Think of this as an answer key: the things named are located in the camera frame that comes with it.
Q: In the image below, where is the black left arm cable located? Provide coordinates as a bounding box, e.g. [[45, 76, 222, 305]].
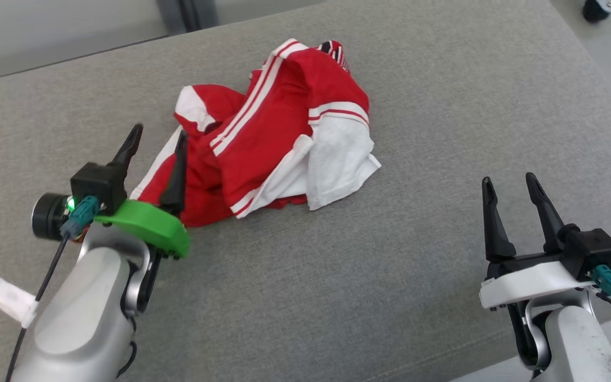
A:
[[116, 316, 138, 378]]

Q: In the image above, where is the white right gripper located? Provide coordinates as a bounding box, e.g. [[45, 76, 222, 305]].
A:
[[479, 172, 597, 311]]

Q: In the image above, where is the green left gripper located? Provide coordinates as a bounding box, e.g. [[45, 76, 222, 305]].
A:
[[93, 124, 191, 260]]

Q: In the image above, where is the left teal plug camera cable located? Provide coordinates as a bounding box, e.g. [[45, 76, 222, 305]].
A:
[[4, 195, 100, 382]]

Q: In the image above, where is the black caster wheel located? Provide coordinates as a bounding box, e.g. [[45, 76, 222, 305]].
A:
[[582, 0, 611, 23]]

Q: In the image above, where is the red and white shirt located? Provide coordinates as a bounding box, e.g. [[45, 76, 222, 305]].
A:
[[129, 38, 382, 228]]

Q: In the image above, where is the grey metal frame post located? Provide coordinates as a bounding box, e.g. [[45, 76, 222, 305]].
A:
[[156, 0, 219, 36]]

